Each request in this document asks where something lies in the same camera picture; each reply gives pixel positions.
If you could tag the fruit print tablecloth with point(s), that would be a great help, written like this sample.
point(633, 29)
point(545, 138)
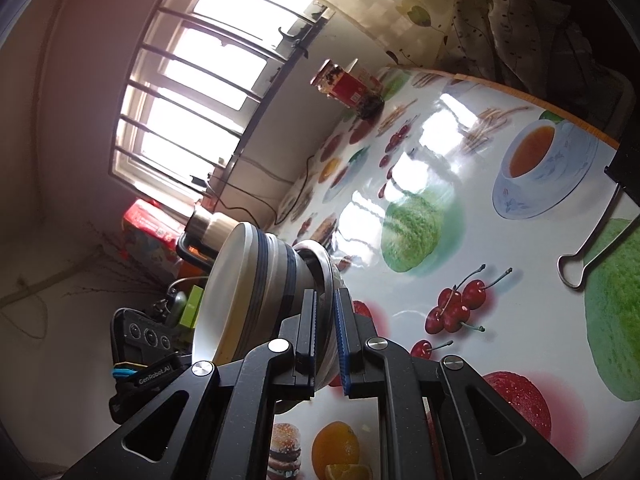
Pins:
point(450, 170)

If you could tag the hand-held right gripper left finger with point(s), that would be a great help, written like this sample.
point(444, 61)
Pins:
point(306, 330)

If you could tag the white electric kettle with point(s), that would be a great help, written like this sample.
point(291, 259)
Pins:
point(212, 227)

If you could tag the barred window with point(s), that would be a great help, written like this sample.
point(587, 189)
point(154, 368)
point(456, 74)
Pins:
point(200, 60)

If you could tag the cream heart print curtain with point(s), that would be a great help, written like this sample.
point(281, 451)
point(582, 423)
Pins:
point(450, 10)

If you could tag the stainless steel bowl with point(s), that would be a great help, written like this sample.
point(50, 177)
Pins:
point(325, 270)

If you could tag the black binder clip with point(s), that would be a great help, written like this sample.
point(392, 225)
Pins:
point(622, 165)

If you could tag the lime green box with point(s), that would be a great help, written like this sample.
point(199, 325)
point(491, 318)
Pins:
point(192, 310)

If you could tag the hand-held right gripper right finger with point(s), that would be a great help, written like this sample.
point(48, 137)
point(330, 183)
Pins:
point(342, 340)

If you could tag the white plastic cup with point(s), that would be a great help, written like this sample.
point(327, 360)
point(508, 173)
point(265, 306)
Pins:
point(367, 76)

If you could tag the red gift bag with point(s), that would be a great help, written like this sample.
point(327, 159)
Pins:
point(150, 225)

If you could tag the red label sauce jar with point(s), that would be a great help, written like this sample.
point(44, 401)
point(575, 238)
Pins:
point(350, 91)

